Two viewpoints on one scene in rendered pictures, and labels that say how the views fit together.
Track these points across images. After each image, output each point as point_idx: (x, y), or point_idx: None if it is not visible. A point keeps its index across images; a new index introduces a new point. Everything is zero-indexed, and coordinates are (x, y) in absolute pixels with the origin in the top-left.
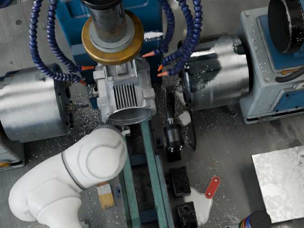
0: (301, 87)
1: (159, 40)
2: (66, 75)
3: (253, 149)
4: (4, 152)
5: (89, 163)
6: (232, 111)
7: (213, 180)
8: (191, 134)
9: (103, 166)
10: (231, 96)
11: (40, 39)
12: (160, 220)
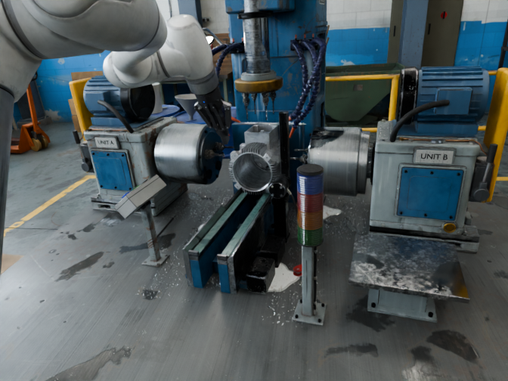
0: (421, 161)
1: (301, 127)
2: None
3: None
4: (146, 175)
5: (171, 18)
6: (360, 230)
7: None
8: None
9: (178, 20)
10: (346, 162)
11: (227, 171)
12: (227, 246)
